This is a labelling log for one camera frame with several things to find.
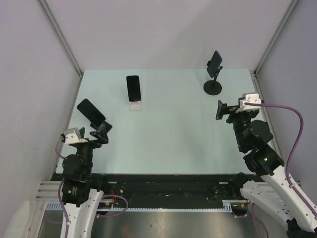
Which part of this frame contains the black round base stand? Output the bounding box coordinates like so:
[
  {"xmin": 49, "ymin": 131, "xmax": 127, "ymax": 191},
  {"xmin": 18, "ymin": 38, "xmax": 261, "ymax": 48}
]
[{"xmin": 203, "ymin": 66, "xmax": 223, "ymax": 96}]

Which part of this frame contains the white phone stand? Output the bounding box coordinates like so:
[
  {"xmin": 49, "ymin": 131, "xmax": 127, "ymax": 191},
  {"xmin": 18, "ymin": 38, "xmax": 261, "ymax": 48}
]
[{"xmin": 129, "ymin": 100, "xmax": 142, "ymax": 111}]

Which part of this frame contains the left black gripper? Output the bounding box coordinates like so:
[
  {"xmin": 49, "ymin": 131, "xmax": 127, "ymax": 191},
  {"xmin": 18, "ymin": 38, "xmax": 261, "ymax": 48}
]
[{"xmin": 76, "ymin": 123, "xmax": 107, "ymax": 176}]

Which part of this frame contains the grey slotted cable duct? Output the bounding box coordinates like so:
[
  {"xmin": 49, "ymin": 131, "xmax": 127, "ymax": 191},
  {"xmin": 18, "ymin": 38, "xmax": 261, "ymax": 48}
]
[{"xmin": 46, "ymin": 199, "xmax": 251, "ymax": 214}]

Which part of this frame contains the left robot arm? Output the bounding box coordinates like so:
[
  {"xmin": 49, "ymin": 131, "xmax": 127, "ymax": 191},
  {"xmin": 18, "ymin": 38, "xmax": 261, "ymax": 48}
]
[{"xmin": 57, "ymin": 121, "xmax": 112, "ymax": 238}]

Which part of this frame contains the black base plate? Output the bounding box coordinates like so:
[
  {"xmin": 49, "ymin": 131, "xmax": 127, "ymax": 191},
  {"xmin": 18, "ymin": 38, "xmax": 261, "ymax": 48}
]
[{"xmin": 51, "ymin": 173, "xmax": 258, "ymax": 210}]

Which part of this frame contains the black folding phone stand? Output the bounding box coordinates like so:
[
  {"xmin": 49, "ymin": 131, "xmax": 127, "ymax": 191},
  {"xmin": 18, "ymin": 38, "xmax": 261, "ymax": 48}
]
[{"xmin": 90, "ymin": 121, "xmax": 112, "ymax": 137}]

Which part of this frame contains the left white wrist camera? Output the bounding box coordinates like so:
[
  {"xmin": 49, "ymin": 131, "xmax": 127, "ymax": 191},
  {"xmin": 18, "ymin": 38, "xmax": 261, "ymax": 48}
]
[{"xmin": 60, "ymin": 127, "xmax": 83, "ymax": 145}]

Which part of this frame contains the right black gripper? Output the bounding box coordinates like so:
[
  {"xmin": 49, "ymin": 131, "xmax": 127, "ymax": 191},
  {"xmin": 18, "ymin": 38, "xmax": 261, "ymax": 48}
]
[{"xmin": 214, "ymin": 100, "xmax": 256, "ymax": 149}]

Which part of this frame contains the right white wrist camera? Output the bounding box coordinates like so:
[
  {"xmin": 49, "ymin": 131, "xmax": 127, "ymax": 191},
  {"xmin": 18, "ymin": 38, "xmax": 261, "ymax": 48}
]
[{"xmin": 236, "ymin": 93, "xmax": 262, "ymax": 113}]

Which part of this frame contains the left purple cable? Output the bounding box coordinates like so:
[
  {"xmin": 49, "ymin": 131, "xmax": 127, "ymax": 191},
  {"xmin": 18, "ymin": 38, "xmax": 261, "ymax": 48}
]
[{"xmin": 46, "ymin": 142, "xmax": 129, "ymax": 238}]

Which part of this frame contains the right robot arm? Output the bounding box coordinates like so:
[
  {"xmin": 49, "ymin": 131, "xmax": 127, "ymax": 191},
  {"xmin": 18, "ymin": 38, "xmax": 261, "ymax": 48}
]
[{"xmin": 215, "ymin": 98, "xmax": 317, "ymax": 238}]

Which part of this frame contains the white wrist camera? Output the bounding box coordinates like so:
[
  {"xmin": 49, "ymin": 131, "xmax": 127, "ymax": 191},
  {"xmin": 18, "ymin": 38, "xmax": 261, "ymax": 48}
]
[
  {"xmin": 236, "ymin": 93, "xmax": 262, "ymax": 113},
  {"xmin": 60, "ymin": 127, "xmax": 83, "ymax": 145}
]

